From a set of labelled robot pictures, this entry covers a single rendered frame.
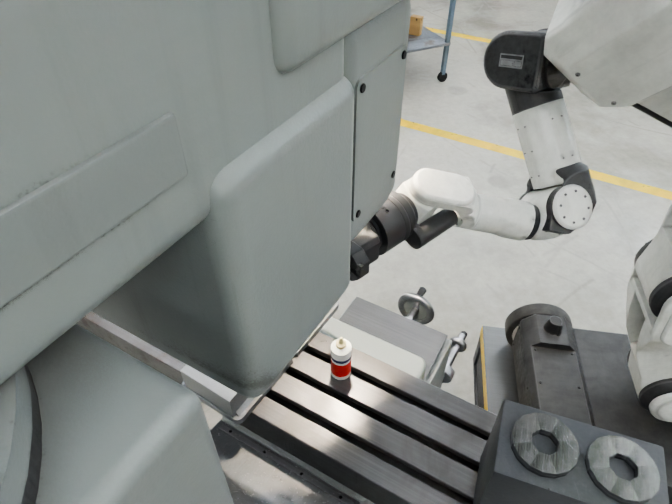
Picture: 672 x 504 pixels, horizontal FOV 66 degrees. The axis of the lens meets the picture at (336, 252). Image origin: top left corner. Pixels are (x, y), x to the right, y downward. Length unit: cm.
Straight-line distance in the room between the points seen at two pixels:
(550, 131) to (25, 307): 87
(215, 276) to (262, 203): 6
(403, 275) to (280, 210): 216
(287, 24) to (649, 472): 72
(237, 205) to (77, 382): 14
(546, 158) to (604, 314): 170
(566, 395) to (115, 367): 131
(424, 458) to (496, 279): 172
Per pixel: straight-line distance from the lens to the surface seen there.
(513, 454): 80
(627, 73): 89
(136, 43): 27
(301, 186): 41
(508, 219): 95
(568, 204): 97
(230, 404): 97
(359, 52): 50
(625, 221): 323
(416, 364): 122
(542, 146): 100
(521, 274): 267
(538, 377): 153
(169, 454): 32
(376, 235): 79
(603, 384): 162
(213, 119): 32
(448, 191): 87
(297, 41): 36
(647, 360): 140
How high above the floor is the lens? 178
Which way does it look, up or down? 42 degrees down
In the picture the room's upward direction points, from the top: straight up
